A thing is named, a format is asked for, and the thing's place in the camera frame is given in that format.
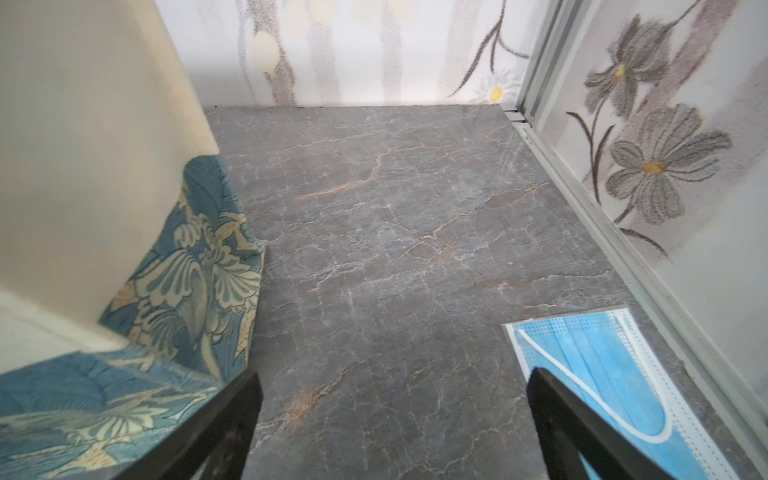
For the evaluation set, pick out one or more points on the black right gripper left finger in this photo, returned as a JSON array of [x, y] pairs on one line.
[[213, 443]]

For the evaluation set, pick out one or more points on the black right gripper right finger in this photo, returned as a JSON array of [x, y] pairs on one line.
[[573, 437]]

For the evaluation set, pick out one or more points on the cream canvas tote bag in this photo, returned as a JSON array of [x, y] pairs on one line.
[[129, 279]]

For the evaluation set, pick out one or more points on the blue face mask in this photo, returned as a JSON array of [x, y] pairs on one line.
[[604, 359]]

